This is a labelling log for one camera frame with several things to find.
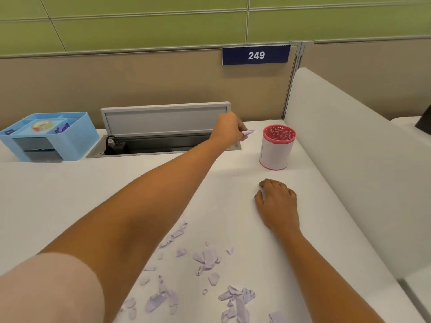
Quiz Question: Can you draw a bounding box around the blue number sign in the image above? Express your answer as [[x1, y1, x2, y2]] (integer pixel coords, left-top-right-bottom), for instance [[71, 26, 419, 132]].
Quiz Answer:
[[222, 44, 291, 66]]

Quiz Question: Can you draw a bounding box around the white side divider panel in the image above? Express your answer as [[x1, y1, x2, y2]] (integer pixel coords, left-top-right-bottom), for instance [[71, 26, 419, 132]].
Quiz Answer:
[[284, 67, 431, 280]]

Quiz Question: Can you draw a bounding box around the person's right forearm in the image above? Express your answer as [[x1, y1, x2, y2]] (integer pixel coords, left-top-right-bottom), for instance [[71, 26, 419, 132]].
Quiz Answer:
[[274, 227, 386, 323]]

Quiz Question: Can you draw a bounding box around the pink shirt sleeve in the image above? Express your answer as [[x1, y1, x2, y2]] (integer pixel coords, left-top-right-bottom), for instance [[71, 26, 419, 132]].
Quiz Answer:
[[0, 252, 106, 323]]

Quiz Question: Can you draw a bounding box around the pink and white cup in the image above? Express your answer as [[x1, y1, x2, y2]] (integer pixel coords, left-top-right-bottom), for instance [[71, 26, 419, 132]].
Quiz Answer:
[[258, 124, 297, 171]]

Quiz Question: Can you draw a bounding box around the heap of paper scraps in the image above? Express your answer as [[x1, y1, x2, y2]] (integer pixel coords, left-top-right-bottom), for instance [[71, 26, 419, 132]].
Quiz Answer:
[[119, 222, 287, 323]]

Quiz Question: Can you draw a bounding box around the grey cable tray lid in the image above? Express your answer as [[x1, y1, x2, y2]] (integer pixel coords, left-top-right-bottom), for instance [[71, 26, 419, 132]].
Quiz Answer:
[[86, 101, 242, 159]]

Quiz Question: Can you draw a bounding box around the grey partition post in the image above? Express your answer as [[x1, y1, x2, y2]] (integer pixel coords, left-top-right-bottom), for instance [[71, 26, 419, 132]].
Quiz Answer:
[[282, 42, 316, 122]]

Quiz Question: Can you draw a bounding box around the person's left forearm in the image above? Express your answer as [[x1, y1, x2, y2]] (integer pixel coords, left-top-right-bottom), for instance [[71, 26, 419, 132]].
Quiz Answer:
[[37, 137, 229, 323]]

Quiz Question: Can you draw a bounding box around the person's left hand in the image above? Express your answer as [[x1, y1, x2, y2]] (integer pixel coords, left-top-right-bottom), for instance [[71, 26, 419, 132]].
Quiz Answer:
[[208, 112, 250, 152]]

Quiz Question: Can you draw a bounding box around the black desk organizer box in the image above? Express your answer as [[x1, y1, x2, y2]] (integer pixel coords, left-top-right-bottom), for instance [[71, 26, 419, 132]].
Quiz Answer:
[[414, 104, 431, 135]]

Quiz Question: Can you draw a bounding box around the black cable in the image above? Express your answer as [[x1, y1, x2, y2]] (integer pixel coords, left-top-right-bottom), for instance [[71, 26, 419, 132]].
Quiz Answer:
[[104, 136, 127, 156]]

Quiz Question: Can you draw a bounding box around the blue desk organizer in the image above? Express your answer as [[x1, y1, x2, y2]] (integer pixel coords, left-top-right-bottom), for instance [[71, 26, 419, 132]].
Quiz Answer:
[[0, 112, 101, 163]]

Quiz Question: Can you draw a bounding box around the person's right hand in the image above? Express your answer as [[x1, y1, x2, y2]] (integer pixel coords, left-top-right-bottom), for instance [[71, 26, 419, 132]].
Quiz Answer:
[[254, 178, 301, 234]]

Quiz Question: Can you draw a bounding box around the beige partition panel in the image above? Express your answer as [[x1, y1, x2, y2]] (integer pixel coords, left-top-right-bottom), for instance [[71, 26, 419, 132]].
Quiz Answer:
[[0, 47, 299, 130], [299, 38, 431, 121]]

